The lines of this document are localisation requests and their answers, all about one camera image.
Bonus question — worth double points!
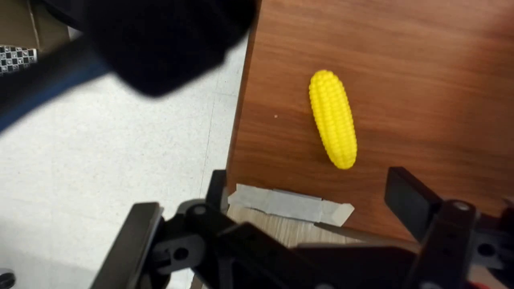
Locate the light wooden panel board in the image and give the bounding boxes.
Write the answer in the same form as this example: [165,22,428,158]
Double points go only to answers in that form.
[227,203,377,250]

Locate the grey tape strip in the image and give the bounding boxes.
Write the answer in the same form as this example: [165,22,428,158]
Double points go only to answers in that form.
[227,181,357,227]

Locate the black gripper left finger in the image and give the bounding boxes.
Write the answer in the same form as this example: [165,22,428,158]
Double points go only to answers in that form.
[89,200,213,289]

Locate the yellow plastic maize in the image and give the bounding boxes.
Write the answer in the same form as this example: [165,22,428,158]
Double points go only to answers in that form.
[307,68,359,171]

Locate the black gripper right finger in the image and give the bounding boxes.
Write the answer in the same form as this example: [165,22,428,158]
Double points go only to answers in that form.
[385,165,479,289]

